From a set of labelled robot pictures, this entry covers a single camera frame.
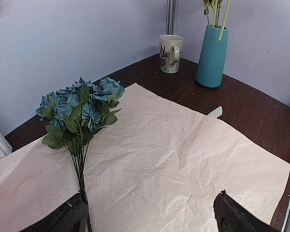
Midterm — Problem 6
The cream yellow rose stem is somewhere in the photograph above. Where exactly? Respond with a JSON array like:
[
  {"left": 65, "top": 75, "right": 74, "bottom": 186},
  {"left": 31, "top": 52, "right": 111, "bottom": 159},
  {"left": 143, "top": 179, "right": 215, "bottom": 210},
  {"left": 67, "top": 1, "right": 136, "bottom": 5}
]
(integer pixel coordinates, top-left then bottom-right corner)
[{"left": 212, "top": 0, "right": 223, "bottom": 28}]

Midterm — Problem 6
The white carnation stem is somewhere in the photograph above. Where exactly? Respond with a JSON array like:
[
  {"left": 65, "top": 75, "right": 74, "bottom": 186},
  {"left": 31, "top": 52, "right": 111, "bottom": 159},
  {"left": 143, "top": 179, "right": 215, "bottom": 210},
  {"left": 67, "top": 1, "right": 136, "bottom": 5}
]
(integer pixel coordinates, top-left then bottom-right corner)
[{"left": 218, "top": 0, "right": 230, "bottom": 41}]

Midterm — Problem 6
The cream floral mug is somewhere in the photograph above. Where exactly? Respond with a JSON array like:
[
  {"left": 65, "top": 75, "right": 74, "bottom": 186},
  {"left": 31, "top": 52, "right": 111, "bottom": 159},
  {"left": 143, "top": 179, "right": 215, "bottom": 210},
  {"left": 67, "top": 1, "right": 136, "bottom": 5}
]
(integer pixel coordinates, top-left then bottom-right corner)
[{"left": 159, "top": 34, "right": 184, "bottom": 74}]

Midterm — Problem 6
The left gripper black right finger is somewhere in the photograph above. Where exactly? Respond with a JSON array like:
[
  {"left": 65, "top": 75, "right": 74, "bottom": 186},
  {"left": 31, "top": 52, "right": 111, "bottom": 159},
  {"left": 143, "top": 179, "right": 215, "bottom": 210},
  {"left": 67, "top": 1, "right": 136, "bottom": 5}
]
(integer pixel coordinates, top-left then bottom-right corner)
[{"left": 213, "top": 190, "right": 277, "bottom": 232}]

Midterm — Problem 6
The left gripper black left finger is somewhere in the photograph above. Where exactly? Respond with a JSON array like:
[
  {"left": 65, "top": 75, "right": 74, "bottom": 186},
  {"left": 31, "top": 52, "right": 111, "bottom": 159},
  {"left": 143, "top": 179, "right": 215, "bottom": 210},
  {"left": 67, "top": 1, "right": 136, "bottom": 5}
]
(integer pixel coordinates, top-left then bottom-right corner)
[{"left": 22, "top": 193, "right": 88, "bottom": 232}]

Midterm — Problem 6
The teal vase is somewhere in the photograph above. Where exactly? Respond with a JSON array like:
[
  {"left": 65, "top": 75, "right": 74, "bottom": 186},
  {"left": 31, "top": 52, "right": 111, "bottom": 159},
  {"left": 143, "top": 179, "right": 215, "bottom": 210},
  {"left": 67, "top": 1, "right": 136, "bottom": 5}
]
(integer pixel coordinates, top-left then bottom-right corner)
[{"left": 196, "top": 25, "right": 228, "bottom": 88}]

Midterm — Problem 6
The blue hydrangea stem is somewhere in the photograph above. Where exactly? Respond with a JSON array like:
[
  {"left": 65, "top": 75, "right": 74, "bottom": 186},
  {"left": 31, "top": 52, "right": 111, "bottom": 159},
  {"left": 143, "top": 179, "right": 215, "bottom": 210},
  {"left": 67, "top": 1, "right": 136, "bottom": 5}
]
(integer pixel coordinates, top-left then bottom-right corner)
[{"left": 36, "top": 77, "right": 125, "bottom": 200}]

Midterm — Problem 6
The pink peony stem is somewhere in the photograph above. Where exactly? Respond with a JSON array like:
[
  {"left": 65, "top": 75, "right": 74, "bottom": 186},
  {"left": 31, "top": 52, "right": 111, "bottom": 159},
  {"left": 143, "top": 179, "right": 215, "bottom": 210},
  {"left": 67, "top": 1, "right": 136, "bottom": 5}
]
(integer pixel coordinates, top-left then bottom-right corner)
[{"left": 203, "top": 0, "right": 214, "bottom": 27}]

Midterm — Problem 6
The pink wrapping paper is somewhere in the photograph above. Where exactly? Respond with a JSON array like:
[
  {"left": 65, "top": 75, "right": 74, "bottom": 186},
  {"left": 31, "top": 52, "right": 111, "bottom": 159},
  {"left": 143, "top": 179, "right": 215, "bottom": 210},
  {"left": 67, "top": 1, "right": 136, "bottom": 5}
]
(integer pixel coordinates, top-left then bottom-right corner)
[{"left": 0, "top": 84, "right": 290, "bottom": 232}]

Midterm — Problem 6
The right aluminium post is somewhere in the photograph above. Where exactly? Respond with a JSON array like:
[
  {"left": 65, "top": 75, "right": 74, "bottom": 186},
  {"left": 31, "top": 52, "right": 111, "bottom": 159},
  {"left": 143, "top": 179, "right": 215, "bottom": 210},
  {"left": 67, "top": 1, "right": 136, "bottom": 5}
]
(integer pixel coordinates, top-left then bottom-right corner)
[{"left": 165, "top": 0, "right": 181, "bottom": 35}]

